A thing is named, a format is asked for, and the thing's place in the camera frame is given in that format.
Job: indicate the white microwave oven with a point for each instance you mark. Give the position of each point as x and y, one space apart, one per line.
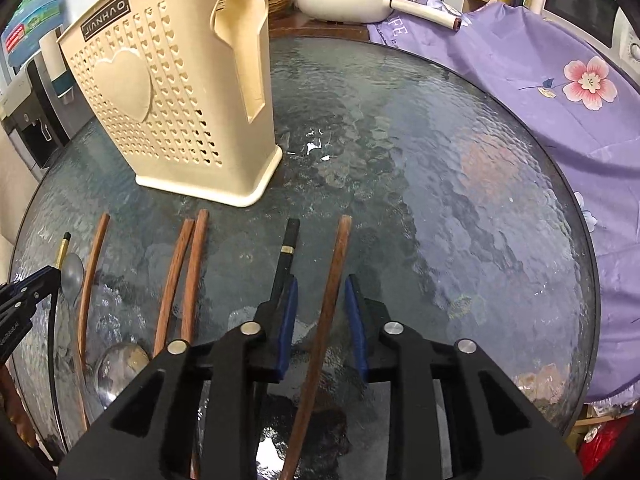
580 5

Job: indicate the wooden chopstick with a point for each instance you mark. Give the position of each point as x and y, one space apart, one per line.
175 270
196 260
92 270
330 290

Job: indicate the grey water dispenser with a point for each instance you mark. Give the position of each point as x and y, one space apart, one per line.
30 125

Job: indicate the cardboard box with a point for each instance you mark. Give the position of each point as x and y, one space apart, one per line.
477 2

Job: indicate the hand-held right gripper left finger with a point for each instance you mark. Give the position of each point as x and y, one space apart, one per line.
289 320

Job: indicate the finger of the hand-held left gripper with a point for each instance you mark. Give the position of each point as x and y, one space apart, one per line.
35 277

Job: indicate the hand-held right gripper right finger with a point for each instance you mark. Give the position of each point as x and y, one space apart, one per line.
356 320

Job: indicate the cream perforated utensil holder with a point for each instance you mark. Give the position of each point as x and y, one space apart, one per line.
175 110

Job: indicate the wall poster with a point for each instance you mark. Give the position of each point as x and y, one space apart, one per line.
30 20

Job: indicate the beige cloth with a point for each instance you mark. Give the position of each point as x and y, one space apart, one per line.
12 200

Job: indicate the wooden side table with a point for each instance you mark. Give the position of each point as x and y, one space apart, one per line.
300 27

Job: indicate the metal spoon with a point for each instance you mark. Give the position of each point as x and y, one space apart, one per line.
120 370
72 272

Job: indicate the red bag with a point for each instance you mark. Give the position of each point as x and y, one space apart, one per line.
605 440

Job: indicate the white cylinder container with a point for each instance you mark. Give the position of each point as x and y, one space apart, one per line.
52 55

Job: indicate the purple floral cloth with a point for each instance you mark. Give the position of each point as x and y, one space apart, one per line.
550 135

